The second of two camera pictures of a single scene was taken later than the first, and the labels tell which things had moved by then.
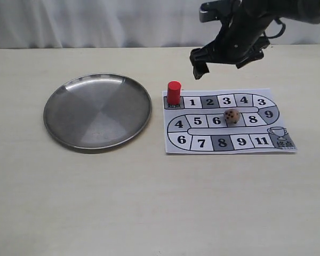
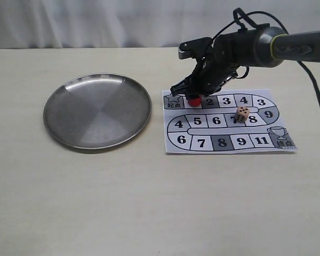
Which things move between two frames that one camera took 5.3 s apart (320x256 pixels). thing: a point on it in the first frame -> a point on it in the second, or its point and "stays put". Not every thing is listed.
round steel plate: [97, 111] stays put
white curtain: [86, 24] stays put
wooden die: [232, 116] -> [241, 114]
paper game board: [225, 121] stays put
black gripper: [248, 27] -> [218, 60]
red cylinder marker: [174, 92] -> [194, 102]
